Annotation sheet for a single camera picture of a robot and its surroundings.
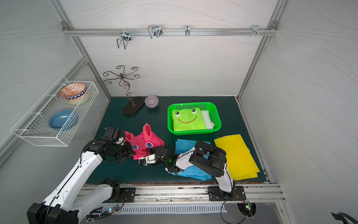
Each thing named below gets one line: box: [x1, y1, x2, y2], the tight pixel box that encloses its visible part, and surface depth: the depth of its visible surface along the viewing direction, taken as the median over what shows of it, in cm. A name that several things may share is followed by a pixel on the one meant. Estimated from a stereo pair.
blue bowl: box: [48, 109, 79, 131], surface depth 66 cm
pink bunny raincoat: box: [124, 123, 165, 161], surface depth 95 cm
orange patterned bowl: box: [59, 82, 87, 103], surface depth 73 cm
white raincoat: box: [200, 110, 215, 130], surface depth 102 cm
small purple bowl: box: [144, 95, 159, 109], surface depth 114 cm
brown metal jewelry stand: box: [102, 65, 145, 117], surface depth 95 cm
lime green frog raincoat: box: [171, 107, 207, 132], surface depth 100 cm
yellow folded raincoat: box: [213, 133, 261, 182], surface depth 92 cm
